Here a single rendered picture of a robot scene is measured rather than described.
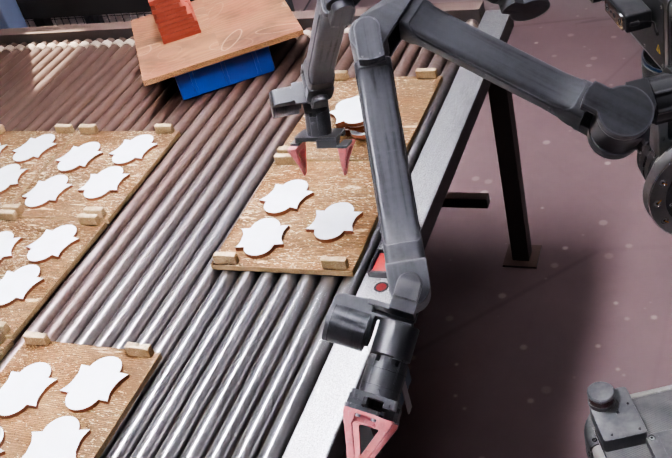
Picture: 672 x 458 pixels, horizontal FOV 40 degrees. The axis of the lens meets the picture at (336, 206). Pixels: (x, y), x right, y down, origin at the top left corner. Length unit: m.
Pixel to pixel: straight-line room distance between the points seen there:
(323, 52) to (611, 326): 1.63
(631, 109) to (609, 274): 1.98
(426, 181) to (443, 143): 0.16
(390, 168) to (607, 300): 1.95
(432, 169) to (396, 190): 0.96
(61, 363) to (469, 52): 1.13
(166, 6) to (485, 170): 1.54
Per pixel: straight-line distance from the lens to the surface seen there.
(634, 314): 3.15
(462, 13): 2.96
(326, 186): 2.27
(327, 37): 1.77
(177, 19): 3.00
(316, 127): 2.05
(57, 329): 2.20
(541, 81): 1.38
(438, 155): 2.33
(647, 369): 2.99
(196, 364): 1.94
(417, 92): 2.57
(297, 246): 2.11
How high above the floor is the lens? 2.19
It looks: 35 degrees down
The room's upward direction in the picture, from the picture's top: 15 degrees counter-clockwise
